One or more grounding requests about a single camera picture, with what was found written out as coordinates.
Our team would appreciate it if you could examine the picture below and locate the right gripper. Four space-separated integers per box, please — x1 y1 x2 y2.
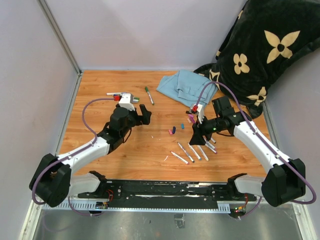
189 114 223 146

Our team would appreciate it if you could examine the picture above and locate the white slim marker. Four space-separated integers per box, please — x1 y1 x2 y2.
197 145 209 161

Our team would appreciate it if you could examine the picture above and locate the light blue cap marker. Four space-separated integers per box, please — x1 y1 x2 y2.
188 143 202 161

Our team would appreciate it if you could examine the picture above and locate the pink marker pen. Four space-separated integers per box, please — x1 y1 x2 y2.
206 141 216 149

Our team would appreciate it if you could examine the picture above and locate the dark blue cap marker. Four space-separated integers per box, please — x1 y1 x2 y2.
177 142 195 163

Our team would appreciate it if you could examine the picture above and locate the green cap marker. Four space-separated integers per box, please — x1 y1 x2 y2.
144 86 155 106

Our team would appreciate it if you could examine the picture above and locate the red pink cap marker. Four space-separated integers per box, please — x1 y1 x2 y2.
171 151 189 165

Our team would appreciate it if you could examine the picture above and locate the magenta cap marker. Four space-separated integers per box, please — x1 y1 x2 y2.
205 143 218 154

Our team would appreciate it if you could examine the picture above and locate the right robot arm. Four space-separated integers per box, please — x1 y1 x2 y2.
189 96 306 207

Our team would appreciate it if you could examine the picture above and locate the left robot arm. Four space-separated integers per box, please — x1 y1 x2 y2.
29 104 152 207

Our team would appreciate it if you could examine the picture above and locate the navy green marker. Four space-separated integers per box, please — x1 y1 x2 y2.
112 94 140 101

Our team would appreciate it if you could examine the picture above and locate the light blue cloth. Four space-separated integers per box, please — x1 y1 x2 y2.
156 70 218 107

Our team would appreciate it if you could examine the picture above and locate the black floral blanket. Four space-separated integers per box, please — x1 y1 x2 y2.
195 0 320 119

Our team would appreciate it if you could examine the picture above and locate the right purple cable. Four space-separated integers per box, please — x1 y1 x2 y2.
196 81 317 221

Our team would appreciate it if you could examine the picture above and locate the purple cable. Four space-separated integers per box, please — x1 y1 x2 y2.
31 97 116 217
196 81 317 221

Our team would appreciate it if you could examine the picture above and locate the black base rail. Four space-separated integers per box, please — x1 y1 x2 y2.
77 179 257 211

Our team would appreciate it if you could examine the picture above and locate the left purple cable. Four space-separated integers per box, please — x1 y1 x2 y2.
31 97 116 217

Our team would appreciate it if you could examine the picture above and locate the aluminium corner post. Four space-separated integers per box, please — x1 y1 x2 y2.
36 0 83 76

